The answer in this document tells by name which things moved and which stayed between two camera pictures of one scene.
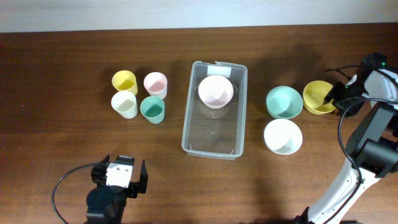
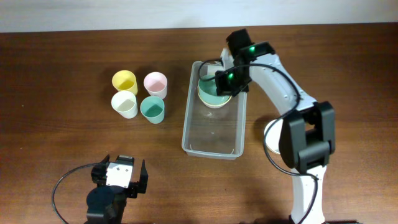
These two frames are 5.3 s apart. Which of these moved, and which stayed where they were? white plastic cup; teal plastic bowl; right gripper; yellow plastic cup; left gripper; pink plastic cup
Moved: teal plastic bowl; right gripper
Stayed: pink plastic cup; yellow plastic cup; left gripper; white plastic cup
